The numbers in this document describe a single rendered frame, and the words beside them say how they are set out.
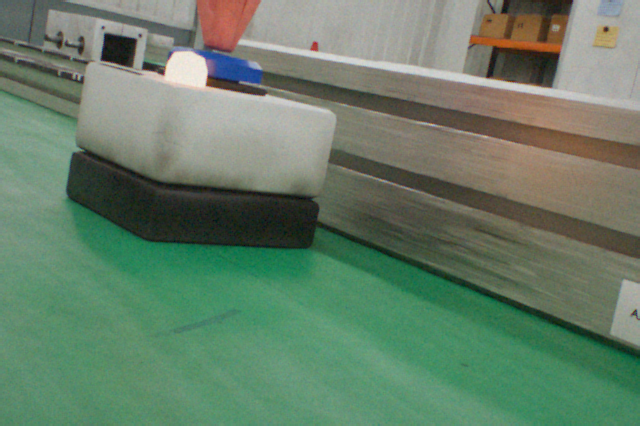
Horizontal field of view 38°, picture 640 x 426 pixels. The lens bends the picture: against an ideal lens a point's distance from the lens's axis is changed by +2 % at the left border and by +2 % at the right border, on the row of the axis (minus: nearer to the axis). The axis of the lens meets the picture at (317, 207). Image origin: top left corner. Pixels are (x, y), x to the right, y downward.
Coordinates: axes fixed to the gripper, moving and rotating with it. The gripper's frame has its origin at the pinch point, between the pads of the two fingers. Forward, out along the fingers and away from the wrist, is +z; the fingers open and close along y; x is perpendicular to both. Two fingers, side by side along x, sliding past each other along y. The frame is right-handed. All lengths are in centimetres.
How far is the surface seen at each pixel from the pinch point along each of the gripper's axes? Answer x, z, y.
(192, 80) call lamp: -3.7, 2.1, -3.1
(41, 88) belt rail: 48.1, 6.7, 11.6
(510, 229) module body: -10.7, 5.6, 8.0
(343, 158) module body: 1.5, 4.9, 9.1
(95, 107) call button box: 2.2, 4.1, -4.0
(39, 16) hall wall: 1098, -10, 408
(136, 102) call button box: -1.3, 3.4, -4.0
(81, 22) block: 110, -1, 41
